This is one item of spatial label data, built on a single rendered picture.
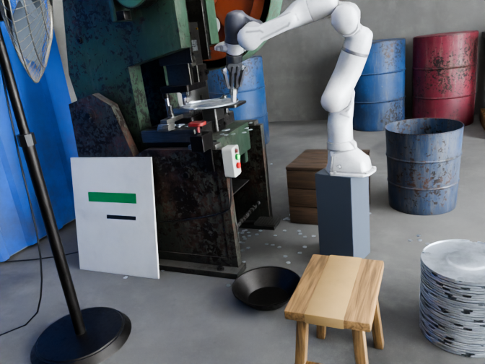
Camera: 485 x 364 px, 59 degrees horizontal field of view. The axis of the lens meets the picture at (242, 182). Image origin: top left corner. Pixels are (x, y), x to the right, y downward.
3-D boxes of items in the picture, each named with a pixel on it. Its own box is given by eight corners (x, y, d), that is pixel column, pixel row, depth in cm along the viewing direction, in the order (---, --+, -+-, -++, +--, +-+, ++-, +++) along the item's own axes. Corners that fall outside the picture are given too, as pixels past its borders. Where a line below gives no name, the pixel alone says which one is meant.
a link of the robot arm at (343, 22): (368, 55, 182) (385, 11, 173) (366, 61, 167) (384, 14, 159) (325, 41, 185) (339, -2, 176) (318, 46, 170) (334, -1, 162)
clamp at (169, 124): (186, 123, 212) (182, 102, 209) (168, 131, 198) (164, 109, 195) (176, 123, 215) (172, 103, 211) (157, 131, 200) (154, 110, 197)
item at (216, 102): (169, 111, 207) (169, 109, 207) (198, 100, 232) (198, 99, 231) (223, 108, 195) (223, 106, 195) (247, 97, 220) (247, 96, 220)
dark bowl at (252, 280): (310, 283, 193) (309, 269, 190) (291, 325, 167) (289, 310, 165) (248, 276, 205) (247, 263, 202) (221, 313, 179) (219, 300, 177)
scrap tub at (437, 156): (458, 191, 271) (462, 116, 256) (462, 219, 235) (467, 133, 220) (388, 189, 288) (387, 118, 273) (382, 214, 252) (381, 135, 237)
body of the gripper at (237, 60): (229, 56, 190) (229, 76, 196) (246, 54, 193) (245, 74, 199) (222, 51, 196) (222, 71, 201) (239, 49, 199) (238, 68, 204)
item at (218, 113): (249, 126, 217) (246, 99, 212) (239, 132, 205) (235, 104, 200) (206, 127, 227) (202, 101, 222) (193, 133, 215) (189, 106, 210)
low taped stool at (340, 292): (372, 422, 123) (370, 323, 112) (291, 402, 133) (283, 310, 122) (385, 342, 152) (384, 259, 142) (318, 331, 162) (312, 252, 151)
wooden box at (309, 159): (370, 203, 270) (369, 149, 259) (358, 228, 238) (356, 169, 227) (309, 198, 288) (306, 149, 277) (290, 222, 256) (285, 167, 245)
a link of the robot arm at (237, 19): (262, 48, 186) (266, 40, 194) (263, 16, 178) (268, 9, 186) (221, 43, 189) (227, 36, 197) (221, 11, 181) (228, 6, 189)
